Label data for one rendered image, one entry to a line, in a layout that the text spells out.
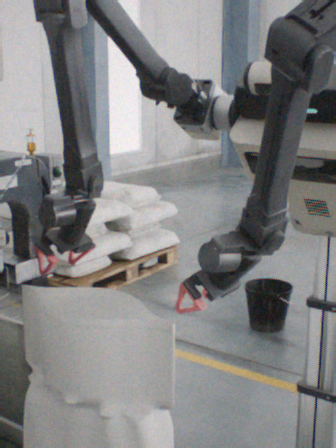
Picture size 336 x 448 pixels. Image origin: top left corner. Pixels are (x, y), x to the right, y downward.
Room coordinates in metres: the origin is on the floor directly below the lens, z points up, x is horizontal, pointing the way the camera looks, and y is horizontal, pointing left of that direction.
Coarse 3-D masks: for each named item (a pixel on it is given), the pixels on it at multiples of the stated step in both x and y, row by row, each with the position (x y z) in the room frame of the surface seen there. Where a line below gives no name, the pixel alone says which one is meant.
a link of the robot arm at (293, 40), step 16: (304, 0) 1.02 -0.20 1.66; (320, 0) 1.01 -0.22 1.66; (288, 16) 1.01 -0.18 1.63; (304, 16) 1.00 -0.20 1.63; (320, 16) 1.00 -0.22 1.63; (272, 32) 1.02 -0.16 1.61; (288, 32) 1.00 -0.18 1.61; (304, 32) 0.98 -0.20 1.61; (320, 32) 0.97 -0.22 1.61; (288, 48) 0.99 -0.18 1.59; (304, 48) 0.97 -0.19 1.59; (304, 64) 0.97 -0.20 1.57
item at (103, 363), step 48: (48, 288) 1.54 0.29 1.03; (96, 288) 1.54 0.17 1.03; (48, 336) 1.40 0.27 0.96; (96, 336) 1.33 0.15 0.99; (144, 336) 1.33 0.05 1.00; (48, 384) 1.42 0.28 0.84; (96, 384) 1.33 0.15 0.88; (144, 384) 1.33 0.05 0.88; (48, 432) 1.42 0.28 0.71; (96, 432) 1.33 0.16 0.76; (144, 432) 1.29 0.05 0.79
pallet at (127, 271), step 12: (156, 252) 4.95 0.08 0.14; (168, 252) 5.04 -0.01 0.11; (120, 264) 4.63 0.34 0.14; (132, 264) 4.65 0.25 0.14; (156, 264) 5.03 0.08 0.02; (168, 264) 5.04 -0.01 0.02; (60, 276) 4.35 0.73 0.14; (84, 276) 4.34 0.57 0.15; (96, 276) 4.35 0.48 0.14; (120, 276) 4.62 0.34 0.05; (132, 276) 4.65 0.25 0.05; (144, 276) 4.77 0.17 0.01; (108, 288) 4.46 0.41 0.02
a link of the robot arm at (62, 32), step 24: (72, 0) 1.29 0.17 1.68; (48, 24) 1.33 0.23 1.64; (72, 24) 1.30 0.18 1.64; (72, 48) 1.34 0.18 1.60; (72, 72) 1.35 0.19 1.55; (72, 96) 1.36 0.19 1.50; (72, 120) 1.37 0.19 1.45; (72, 144) 1.39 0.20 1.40; (72, 168) 1.43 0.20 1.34; (96, 168) 1.42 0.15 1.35
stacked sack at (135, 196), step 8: (104, 184) 5.21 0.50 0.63; (112, 184) 5.21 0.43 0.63; (120, 184) 5.22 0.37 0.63; (104, 192) 4.97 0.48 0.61; (112, 192) 4.95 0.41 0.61; (120, 192) 4.94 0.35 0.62; (128, 192) 4.91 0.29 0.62; (136, 192) 4.95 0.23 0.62; (144, 192) 5.02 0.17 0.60; (152, 192) 5.08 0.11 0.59; (120, 200) 4.86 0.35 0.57; (128, 200) 4.84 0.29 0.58; (136, 200) 4.88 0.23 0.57; (144, 200) 4.93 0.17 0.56; (152, 200) 5.04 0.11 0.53
